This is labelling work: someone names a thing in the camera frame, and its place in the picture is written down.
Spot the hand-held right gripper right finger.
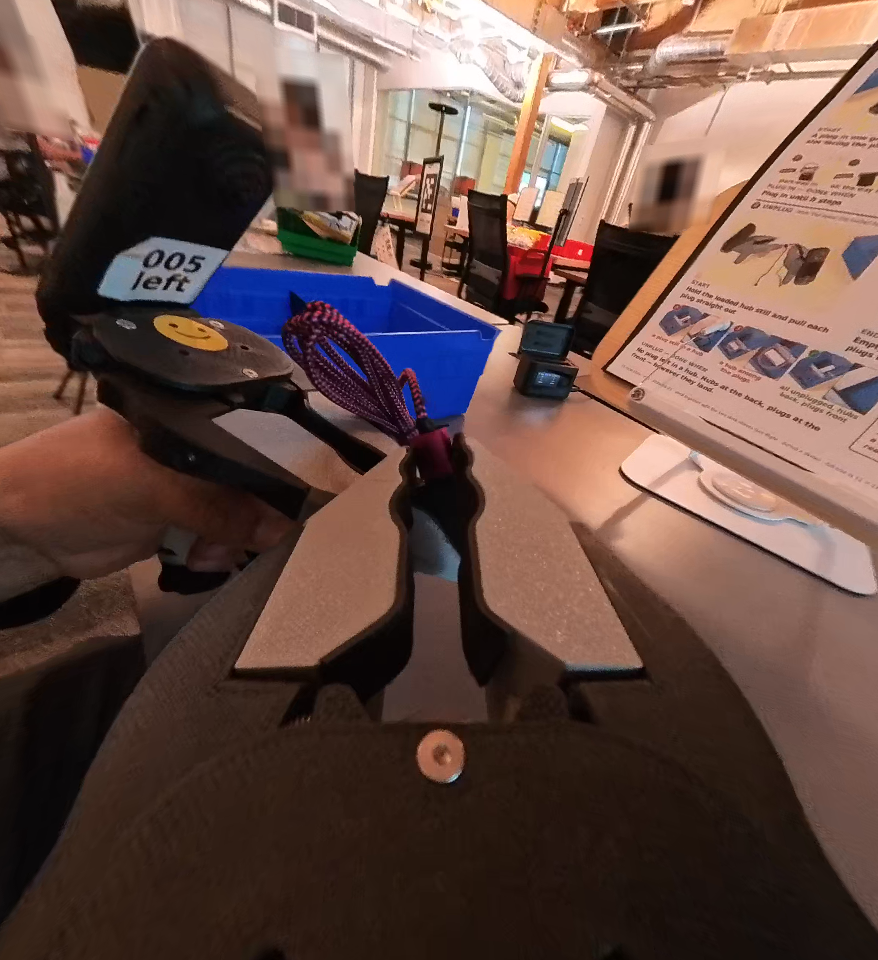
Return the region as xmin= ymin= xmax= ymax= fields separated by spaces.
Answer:
xmin=452 ymin=433 xmax=645 ymax=690

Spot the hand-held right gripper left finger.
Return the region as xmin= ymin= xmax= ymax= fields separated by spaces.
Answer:
xmin=233 ymin=447 xmax=417 ymax=702

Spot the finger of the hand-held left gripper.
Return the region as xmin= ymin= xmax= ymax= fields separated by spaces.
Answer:
xmin=216 ymin=388 xmax=385 ymax=494

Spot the red braided cable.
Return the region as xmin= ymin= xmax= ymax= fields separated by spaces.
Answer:
xmin=281 ymin=300 xmax=456 ymax=483

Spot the blue plastic storage bin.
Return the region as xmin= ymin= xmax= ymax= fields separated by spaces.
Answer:
xmin=190 ymin=266 xmax=502 ymax=421

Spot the person's left forearm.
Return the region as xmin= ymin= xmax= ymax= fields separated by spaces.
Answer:
xmin=0 ymin=573 xmax=83 ymax=639

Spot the person's left hand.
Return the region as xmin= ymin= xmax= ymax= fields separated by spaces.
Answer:
xmin=0 ymin=408 xmax=302 ymax=588

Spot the green storage bin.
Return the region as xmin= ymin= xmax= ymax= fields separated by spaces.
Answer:
xmin=275 ymin=207 xmax=362 ymax=268

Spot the white stand base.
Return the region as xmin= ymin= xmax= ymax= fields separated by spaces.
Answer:
xmin=620 ymin=433 xmax=878 ymax=597

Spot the black office chair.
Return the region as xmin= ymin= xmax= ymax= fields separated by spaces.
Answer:
xmin=570 ymin=219 xmax=681 ymax=357
xmin=352 ymin=171 xmax=392 ymax=258
xmin=457 ymin=189 xmax=552 ymax=325

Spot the black charging case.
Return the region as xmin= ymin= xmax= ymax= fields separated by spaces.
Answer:
xmin=512 ymin=318 xmax=582 ymax=401

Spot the marker sign on stand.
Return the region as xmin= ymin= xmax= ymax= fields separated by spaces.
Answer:
xmin=409 ymin=153 xmax=447 ymax=273

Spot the black floor lamp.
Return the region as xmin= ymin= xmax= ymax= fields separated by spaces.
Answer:
xmin=427 ymin=103 xmax=462 ymax=177

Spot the tan display board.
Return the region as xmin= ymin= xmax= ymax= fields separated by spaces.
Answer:
xmin=592 ymin=0 xmax=878 ymax=556

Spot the wooden pillar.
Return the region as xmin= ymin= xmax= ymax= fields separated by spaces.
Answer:
xmin=502 ymin=51 xmax=558 ymax=198

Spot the printed instruction sheet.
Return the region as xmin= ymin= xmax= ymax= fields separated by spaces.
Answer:
xmin=605 ymin=7 xmax=878 ymax=519

